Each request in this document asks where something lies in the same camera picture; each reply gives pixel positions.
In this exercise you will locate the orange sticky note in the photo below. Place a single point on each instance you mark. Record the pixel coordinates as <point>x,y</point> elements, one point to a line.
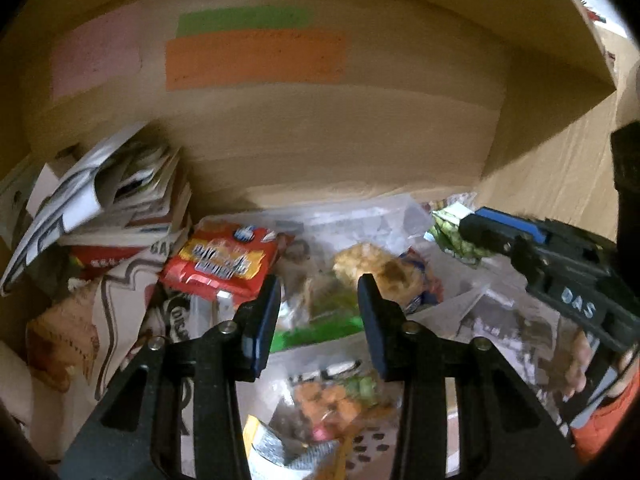
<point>255,56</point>

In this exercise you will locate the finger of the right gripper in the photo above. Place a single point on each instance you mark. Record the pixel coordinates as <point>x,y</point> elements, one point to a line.
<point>469,232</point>
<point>497,227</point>

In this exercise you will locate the mixed nuts clear packet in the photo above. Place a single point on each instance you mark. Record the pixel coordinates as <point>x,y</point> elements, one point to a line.
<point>324,409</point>

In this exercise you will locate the newspaper desk lining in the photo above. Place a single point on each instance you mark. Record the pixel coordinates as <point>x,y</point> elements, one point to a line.
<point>109,317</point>

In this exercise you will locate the puffed rice snack packet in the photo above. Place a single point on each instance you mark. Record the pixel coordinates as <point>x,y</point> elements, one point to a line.
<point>397,281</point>

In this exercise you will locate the silver yellow snack packet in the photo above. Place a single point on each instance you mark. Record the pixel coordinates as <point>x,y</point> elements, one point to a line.
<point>272,457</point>

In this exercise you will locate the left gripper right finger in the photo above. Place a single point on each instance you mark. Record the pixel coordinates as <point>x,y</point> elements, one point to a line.
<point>504,431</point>

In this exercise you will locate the pink sticky note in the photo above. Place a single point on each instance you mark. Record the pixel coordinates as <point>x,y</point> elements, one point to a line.
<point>96,52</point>

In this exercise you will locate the green sticky note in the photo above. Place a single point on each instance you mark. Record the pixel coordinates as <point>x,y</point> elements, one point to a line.
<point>242,17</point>

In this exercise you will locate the stack of papers and booklets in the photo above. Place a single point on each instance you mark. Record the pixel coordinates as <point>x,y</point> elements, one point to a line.
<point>127,191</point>

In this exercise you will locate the red snack packet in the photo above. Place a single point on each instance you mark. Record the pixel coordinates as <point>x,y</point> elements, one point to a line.
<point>221,256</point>

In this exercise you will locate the clear plastic storage bin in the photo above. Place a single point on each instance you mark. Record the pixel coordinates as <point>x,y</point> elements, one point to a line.
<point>316,306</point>

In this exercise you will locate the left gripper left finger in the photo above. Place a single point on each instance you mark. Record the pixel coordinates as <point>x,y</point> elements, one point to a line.
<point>133,431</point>

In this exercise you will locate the green pea snack packet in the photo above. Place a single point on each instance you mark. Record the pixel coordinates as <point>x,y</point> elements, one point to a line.
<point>446,234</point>

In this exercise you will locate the blue Japanese biscuit packet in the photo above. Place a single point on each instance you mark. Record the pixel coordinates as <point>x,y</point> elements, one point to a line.
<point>432,289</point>

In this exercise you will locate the person's right hand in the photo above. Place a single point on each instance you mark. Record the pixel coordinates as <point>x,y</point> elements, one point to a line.
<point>581,356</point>

